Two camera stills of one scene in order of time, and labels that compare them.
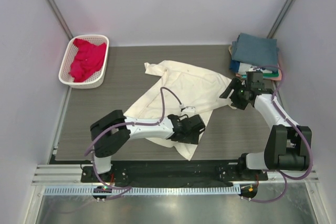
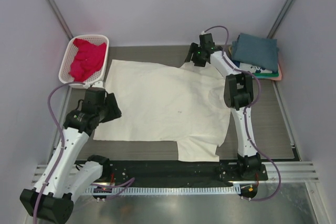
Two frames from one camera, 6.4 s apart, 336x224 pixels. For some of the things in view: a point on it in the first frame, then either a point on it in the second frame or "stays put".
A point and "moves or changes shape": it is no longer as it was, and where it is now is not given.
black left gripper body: [190, 138] -> [98, 110]
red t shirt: [88, 59] stays put
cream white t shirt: [176, 88] moves or changes shape
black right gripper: [233, 84] -> [193, 47]
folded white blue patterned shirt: [241, 67] stays put
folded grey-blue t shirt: [256, 50] stays put
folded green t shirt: [272, 74] stays put
